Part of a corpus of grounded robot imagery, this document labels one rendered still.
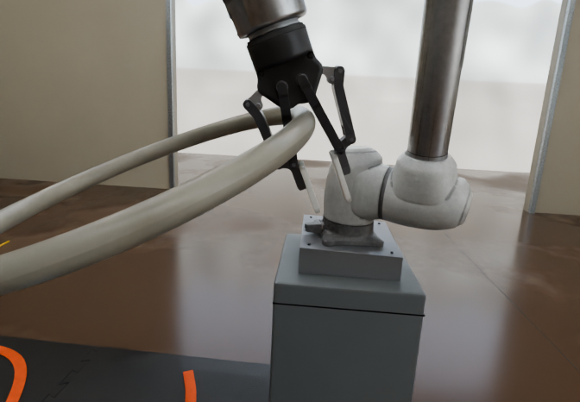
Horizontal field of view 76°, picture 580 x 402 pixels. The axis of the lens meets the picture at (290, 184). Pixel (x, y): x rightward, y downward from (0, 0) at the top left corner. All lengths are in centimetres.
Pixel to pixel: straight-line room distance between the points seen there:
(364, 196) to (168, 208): 79
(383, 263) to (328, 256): 15
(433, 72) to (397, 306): 59
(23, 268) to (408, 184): 84
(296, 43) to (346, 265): 74
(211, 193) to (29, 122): 615
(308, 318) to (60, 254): 83
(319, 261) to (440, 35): 63
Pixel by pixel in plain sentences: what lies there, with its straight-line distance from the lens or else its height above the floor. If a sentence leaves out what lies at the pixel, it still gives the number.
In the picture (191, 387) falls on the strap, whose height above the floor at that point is 2.
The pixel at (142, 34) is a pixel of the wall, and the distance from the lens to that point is 558.
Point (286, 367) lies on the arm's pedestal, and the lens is 116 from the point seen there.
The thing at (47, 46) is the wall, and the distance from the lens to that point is 622.
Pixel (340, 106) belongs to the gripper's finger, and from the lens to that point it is 48.
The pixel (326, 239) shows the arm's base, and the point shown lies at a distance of 108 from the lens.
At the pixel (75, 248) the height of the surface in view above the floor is 116.
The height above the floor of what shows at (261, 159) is 122.
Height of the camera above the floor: 127
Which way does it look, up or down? 12 degrees down
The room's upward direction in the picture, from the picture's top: 3 degrees clockwise
